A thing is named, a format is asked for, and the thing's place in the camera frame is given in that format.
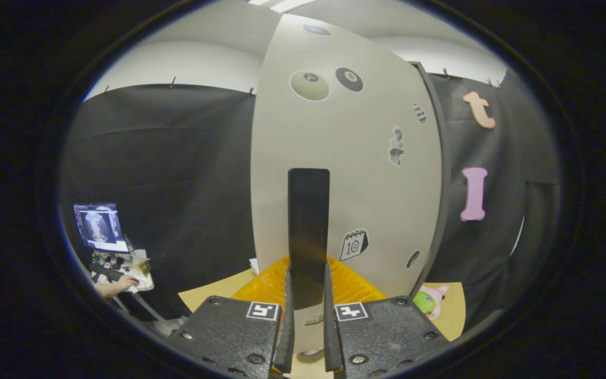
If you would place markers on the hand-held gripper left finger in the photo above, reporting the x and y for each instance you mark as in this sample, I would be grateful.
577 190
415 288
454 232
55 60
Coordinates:
286 342

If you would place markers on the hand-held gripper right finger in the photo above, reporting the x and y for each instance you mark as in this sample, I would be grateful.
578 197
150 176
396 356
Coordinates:
332 342

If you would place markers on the brown fuzzy shoe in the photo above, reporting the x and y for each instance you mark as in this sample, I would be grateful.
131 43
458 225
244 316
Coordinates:
311 352

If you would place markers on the beige shoe cabinet door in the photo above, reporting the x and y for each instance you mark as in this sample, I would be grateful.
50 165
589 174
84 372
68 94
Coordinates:
366 184

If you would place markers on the pink and green plush toy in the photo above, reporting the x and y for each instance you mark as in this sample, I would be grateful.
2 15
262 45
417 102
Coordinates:
424 302

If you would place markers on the cluttered white desk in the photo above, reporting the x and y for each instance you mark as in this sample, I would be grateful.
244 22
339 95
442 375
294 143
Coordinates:
145 284

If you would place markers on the black backdrop cloth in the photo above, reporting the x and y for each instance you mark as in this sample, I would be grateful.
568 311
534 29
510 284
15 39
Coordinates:
177 184

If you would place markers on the black keyboard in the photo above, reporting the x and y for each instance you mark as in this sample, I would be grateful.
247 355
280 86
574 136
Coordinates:
105 272

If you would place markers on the computer monitor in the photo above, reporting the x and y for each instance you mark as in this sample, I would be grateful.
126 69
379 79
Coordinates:
100 227

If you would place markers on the long ceiling light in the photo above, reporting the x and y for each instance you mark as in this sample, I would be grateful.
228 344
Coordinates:
282 5

